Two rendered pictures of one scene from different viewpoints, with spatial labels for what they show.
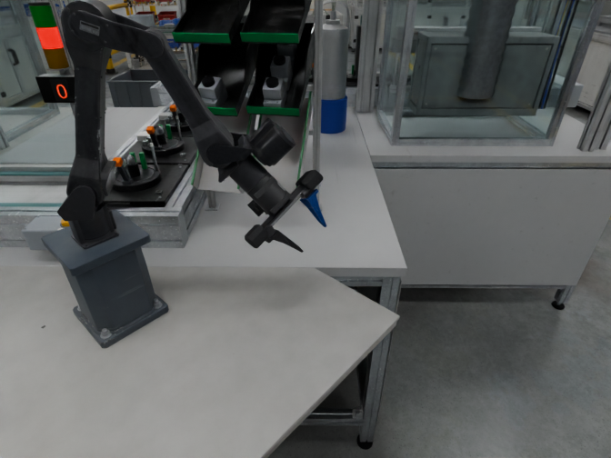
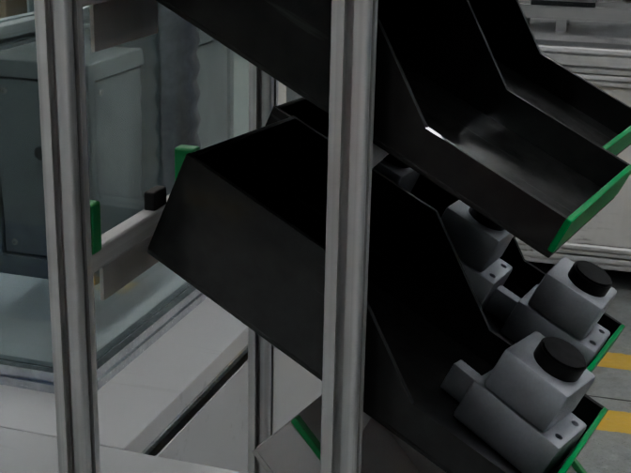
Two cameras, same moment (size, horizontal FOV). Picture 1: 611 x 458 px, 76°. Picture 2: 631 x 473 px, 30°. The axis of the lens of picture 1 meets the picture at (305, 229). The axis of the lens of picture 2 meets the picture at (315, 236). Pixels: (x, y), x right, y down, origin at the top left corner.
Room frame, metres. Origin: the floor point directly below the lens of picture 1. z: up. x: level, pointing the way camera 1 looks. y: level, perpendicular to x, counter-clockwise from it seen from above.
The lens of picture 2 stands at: (0.91, 0.87, 1.54)
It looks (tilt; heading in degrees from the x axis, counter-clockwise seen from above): 18 degrees down; 287
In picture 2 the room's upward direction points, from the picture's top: 1 degrees clockwise
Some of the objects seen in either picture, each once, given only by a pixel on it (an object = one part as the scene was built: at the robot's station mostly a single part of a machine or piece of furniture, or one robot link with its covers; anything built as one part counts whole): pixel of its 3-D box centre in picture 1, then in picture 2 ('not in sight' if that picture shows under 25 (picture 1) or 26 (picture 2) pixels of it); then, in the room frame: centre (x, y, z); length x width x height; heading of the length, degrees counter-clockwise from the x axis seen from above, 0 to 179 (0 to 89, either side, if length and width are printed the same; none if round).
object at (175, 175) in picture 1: (137, 184); not in sight; (1.04, 0.49, 0.96); 0.24 x 0.24 x 0.02; 0
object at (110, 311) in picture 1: (109, 276); not in sight; (0.62, 0.40, 0.96); 0.15 x 0.15 x 0.20; 47
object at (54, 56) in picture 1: (56, 57); not in sight; (1.16, 0.68, 1.28); 0.05 x 0.05 x 0.05
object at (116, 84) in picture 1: (162, 90); not in sight; (3.09, 1.10, 0.73); 0.62 x 0.42 x 0.23; 90
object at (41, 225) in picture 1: (75, 233); not in sight; (0.82, 0.58, 0.93); 0.21 x 0.07 x 0.06; 90
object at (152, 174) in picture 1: (135, 177); not in sight; (1.04, 0.49, 0.98); 0.14 x 0.14 x 0.02
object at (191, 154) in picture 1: (161, 136); not in sight; (1.29, 0.49, 1.01); 0.24 x 0.24 x 0.13; 0
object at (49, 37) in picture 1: (49, 37); not in sight; (1.16, 0.68, 1.33); 0.05 x 0.05 x 0.05
